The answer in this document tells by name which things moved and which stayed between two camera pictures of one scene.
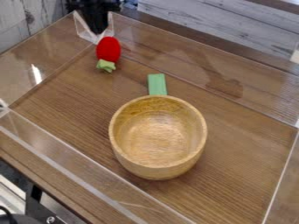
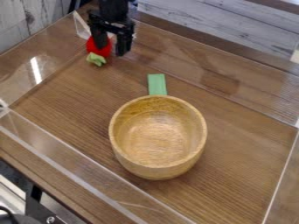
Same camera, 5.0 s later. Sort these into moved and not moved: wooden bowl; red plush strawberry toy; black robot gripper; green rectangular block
Moved: red plush strawberry toy; black robot gripper
Not moved: green rectangular block; wooden bowl
